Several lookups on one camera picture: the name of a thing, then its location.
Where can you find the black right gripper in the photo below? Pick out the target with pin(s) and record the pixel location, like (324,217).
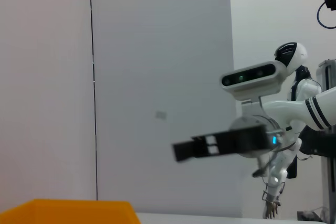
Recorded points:
(231,140)

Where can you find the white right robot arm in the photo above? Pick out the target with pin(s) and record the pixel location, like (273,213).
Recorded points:
(288,108)

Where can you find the yellow plastic bin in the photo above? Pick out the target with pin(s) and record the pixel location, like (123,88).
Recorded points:
(65,212)

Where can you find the white humanoid robot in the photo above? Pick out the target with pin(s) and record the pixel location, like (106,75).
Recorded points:
(291,56)

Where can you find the grey metal stand column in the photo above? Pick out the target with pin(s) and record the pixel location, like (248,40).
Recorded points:
(329,182)

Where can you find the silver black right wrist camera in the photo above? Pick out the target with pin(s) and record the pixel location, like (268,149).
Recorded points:
(252,77)

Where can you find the black stand bracket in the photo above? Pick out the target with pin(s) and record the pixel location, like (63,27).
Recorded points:
(320,142)

